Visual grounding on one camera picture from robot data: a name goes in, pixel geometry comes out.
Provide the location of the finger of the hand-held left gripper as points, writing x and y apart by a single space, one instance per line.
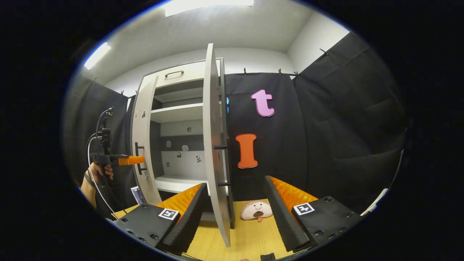
131 160

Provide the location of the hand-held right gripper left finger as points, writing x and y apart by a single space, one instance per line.
188 224

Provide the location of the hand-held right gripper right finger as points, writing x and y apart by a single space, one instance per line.
282 217

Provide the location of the beige cabinet door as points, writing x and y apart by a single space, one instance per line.
145 98
212 145

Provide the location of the beige double-door shoe cabinet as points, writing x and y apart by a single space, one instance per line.
177 112

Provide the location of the pink smiling plush toy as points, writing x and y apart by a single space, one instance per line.
255 210

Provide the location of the small white blue box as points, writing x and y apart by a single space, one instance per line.
139 195

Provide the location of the small ceiling light panel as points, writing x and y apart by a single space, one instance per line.
97 56

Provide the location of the flat white blue packet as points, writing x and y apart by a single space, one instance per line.
375 201

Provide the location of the black backdrop cloth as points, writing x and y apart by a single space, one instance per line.
326 127

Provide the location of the row of black cloth clips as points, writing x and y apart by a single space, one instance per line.
280 71

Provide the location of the large ceiling light panel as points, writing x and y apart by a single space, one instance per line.
206 5

